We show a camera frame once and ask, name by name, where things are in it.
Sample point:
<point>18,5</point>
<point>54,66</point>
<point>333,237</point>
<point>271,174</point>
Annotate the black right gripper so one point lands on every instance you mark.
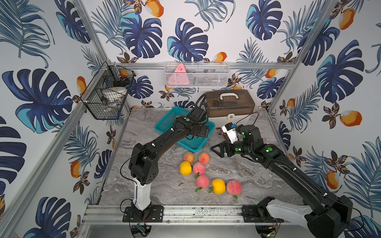
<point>226,145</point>

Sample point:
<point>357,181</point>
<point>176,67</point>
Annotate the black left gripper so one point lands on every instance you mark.
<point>202,130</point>

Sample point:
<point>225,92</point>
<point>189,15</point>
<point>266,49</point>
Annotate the teal plastic basket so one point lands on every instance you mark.
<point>194,145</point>

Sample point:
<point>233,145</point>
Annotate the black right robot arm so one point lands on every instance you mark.
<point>324,214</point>

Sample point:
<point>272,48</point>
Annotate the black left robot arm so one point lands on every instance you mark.
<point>144,159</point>

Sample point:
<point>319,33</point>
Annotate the small brown tool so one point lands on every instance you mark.
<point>222,133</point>

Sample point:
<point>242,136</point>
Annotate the orange pink peach back middle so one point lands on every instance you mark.
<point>204,158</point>

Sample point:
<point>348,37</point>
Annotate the orange pink peach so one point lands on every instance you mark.
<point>189,157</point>
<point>204,158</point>

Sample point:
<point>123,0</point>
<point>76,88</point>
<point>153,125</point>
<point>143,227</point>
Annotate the brown lidded storage box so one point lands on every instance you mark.
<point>229,106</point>

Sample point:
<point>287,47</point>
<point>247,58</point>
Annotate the yellow peach front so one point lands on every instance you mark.
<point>218,186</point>

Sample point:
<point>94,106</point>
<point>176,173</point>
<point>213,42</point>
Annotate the yellow peach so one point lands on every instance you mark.
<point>185,168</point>
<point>218,186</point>

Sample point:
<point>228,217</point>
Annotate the pink peach front right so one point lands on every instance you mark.
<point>234,188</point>

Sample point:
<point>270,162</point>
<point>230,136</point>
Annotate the orange pink peach back left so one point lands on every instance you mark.
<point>189,157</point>

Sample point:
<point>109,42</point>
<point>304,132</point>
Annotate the pink peach front centre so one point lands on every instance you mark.
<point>202,182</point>

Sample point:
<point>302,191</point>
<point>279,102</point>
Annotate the pink triangle card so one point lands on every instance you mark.
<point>179,77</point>

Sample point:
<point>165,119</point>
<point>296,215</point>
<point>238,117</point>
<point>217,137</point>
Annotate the yellow peach middle left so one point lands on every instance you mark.
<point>185,168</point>

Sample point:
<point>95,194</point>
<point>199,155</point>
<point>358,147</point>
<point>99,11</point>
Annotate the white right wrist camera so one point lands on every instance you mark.
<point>230,130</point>

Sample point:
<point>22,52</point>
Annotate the clear wall shelf tray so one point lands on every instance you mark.
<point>202,74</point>

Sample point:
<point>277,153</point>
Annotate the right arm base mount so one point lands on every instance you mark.
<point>257,214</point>

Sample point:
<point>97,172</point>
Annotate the black wire wall basket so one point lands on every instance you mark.
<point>105,97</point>

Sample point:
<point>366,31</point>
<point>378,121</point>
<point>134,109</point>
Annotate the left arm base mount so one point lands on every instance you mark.
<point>143,213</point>

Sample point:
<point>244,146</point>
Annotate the aluminium front rail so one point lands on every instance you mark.
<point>201,215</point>

